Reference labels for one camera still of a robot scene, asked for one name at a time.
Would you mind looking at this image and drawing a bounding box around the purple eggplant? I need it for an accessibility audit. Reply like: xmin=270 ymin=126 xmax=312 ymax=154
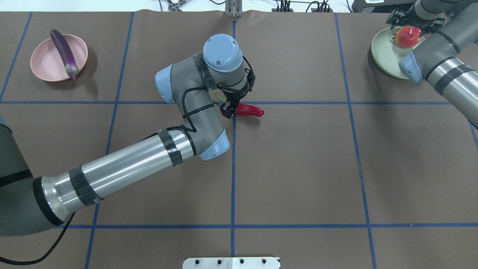
xmin=50 ymin=30 xmax=79 ymax=82

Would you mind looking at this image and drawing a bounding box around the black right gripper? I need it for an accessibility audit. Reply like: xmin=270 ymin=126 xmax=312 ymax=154
xmin=386 ymin=8 xmax=445 ymax=36

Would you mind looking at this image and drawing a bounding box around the red-orange pomegranate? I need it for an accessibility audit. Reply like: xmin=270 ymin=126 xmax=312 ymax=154
xmin=392 ymin=25 xmax=421 ymax=48

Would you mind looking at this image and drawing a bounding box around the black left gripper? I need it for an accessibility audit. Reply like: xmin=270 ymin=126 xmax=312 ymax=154
xmin=220 ymin=88 xmax=249 ymax=119

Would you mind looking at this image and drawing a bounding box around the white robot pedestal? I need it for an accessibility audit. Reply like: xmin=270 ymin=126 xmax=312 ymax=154
xmin=182 ymin=257 xmax=281 ymax=269

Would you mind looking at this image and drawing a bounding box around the red chili pepper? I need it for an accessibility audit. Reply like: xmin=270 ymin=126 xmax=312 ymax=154
xmin=215 ymin=91 xmax=265 ymax=117

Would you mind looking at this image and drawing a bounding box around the light green plate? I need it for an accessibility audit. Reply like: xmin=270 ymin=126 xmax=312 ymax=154
xmin=371 ymin=27 xmax=425 ymax=80

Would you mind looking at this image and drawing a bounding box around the aluminium frame post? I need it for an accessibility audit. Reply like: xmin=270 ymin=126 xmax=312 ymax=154
xmin=225 ymin=0 xmax=243 ymax=18

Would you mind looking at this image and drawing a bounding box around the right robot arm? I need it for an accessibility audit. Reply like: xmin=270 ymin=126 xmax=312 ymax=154
xmin=387 ymin=0 xmax=478 ymax=127

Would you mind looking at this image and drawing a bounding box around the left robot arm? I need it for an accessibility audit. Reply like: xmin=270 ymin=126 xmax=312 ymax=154
xmin=0 ymin=34 xmax=255 ymax=236

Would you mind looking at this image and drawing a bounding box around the pink plate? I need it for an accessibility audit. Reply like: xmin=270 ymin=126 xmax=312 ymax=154
xmin=30 ymin=34 xmax=89 ymax=82

